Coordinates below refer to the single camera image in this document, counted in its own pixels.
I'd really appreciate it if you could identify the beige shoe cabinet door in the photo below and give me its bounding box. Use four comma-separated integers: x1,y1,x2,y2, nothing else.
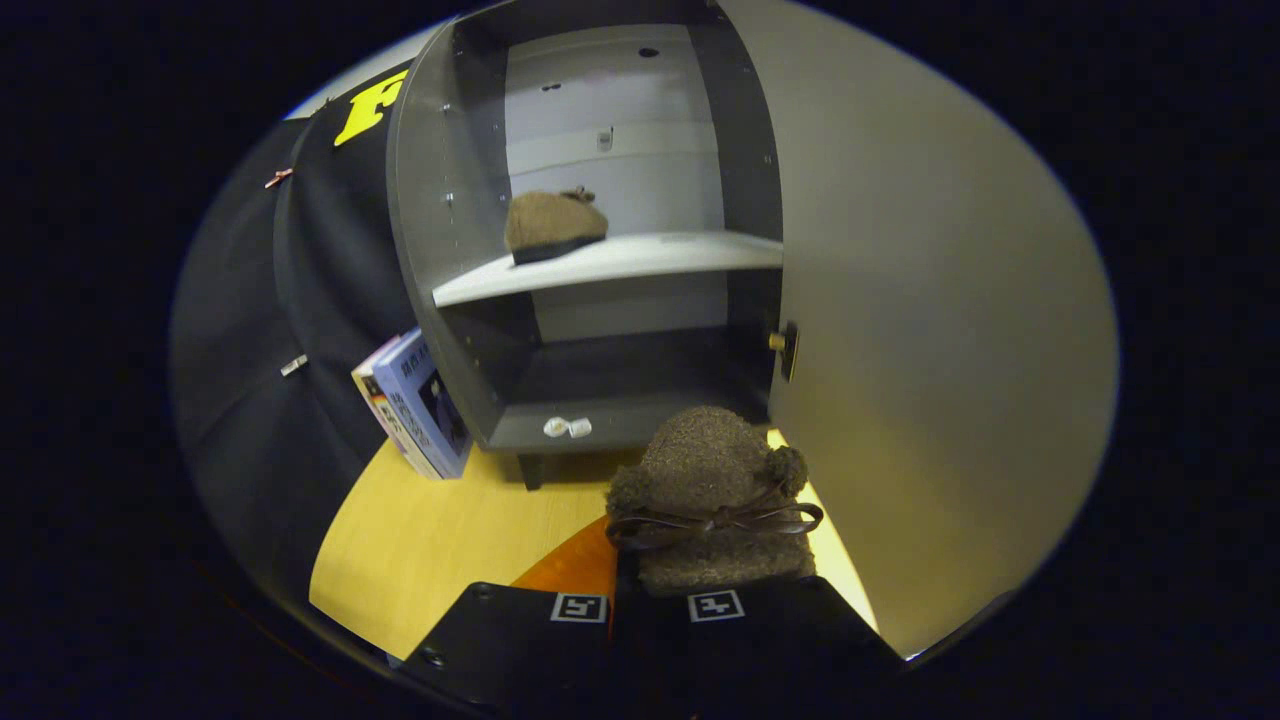
720,0,1121,661

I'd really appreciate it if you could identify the black backdrop cloth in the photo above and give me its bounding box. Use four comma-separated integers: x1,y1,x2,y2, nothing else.
168,70,521,601

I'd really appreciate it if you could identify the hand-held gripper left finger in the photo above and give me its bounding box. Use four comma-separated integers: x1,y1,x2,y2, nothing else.
400,515,619,720

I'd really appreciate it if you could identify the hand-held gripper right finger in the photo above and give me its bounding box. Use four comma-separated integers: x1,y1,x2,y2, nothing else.
640,575,906,720

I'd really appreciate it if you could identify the white cabinet shelf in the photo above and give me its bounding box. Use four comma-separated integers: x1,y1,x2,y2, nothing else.
432,232,784,308

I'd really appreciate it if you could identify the blue book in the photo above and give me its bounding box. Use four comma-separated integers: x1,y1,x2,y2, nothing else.
372,328,474,481

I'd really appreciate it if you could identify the brown fuzzy shoe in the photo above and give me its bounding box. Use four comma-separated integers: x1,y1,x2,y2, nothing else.
503,186,610,267
605,405,826,598

